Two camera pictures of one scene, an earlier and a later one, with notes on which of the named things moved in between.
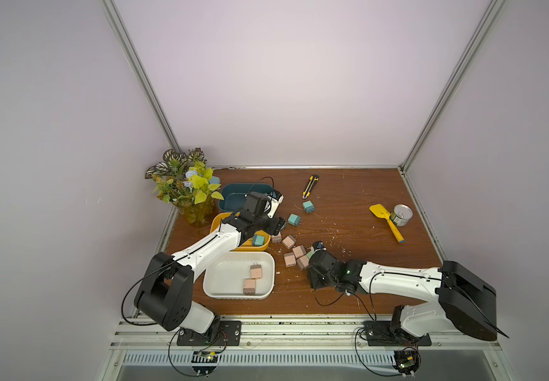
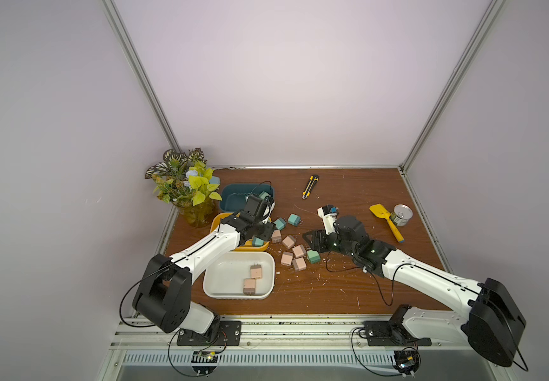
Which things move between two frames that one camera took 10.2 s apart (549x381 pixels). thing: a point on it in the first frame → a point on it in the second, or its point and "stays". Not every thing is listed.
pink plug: (255, 271) stays
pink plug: (289, 259) stays
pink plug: (249, 286) stays
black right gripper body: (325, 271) → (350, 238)
